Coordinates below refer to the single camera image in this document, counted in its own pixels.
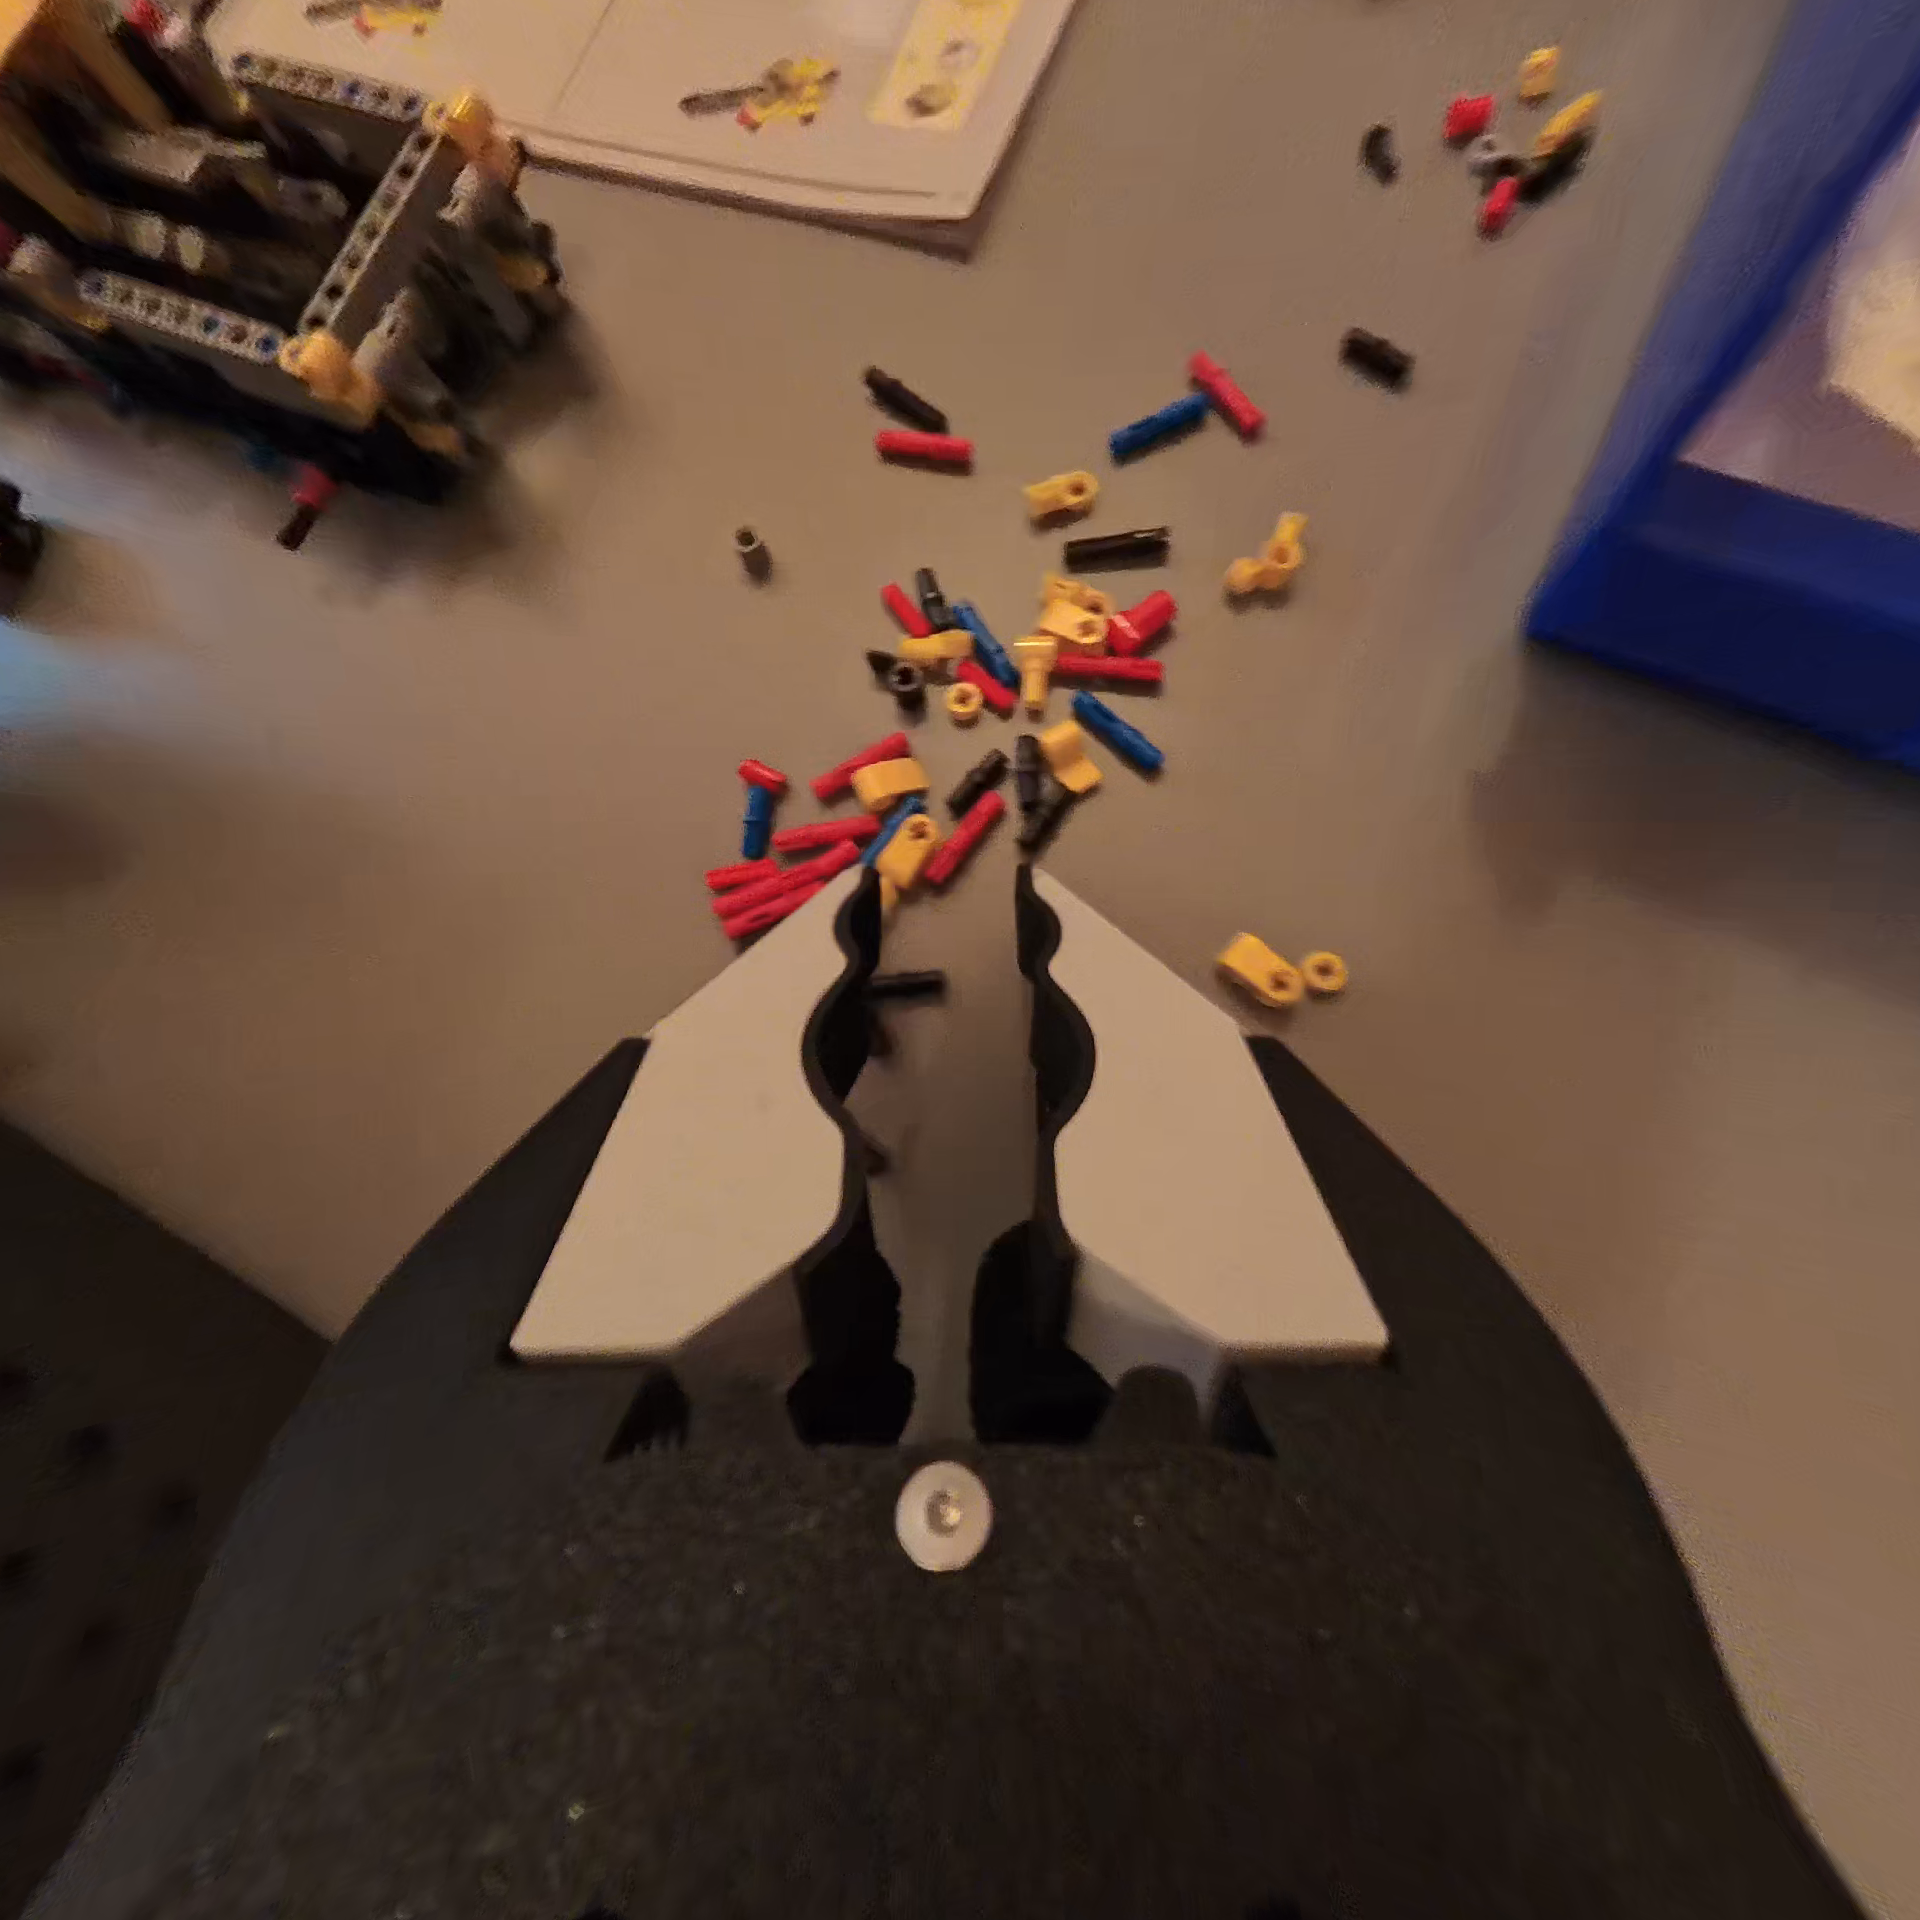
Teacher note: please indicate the grey desk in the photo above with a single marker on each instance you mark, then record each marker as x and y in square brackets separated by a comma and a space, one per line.
[452, 840]

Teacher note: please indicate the open instruction booklet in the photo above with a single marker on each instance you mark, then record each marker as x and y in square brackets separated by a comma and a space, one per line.
[675, 89]

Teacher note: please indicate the yellow black brick car model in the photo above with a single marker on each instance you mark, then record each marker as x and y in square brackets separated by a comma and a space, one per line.
[378, 284]

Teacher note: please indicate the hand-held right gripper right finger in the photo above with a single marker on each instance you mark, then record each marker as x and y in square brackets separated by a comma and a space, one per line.
[1200, 1200]

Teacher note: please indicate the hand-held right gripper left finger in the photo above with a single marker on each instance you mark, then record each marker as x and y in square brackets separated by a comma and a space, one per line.
[691, 1200]

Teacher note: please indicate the blue plastic bin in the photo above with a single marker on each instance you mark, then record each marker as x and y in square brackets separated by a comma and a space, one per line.
[1680, 569]

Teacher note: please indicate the pile of small connector pins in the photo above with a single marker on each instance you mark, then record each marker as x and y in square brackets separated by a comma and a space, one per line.
[915, 453]

